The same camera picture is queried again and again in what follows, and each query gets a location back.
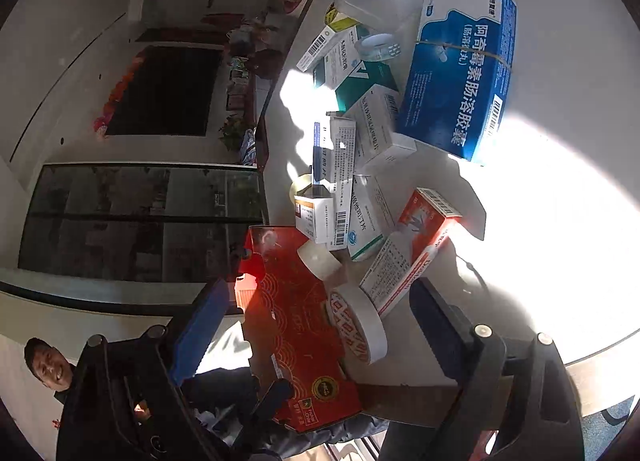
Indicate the white television bench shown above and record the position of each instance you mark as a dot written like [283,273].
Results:
[261,93]

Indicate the red cardboard box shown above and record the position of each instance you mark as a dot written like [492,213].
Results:
[295,321]

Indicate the small white tape roll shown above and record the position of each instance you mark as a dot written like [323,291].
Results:
[320,261]

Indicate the black television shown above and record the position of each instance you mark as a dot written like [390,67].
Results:
[165,91]

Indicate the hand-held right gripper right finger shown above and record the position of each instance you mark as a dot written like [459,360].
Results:
[435,326]

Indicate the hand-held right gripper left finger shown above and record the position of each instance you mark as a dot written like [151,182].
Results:
[200,326]

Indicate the white medicine box blue stripe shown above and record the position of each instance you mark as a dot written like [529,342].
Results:
[342,166]

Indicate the glass display cabinet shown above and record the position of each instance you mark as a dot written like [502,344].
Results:
[125,221]

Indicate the red flower garland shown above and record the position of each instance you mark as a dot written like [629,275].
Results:
[112,101]

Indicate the small white orange medicine box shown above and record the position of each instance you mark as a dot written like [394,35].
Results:
[310,218]

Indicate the white tape roll red print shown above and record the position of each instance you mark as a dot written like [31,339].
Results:
[362,301]

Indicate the white medicine box blue text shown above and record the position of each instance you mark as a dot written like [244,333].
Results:
[325,43]

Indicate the red white medicine box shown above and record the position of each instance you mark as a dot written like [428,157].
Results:
[400,266]

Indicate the person's head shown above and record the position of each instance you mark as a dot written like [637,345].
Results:
[45,363]

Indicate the clear tape roll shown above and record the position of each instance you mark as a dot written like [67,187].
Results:
[395,48]

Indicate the green white medicine box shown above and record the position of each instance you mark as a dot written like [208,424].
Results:
[380,126]

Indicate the teal white medicine box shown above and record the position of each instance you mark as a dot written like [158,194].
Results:
[325,73]

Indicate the large blue medicine box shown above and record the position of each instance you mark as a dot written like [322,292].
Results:
[450,81]

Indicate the dark red bag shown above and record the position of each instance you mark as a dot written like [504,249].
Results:
[267,63]

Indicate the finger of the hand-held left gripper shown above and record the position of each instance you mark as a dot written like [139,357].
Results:
[272,398]

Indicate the potted plant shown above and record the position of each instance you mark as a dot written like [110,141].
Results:
[232,131]

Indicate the striped clothes pile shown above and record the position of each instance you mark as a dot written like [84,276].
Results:
[247,148]

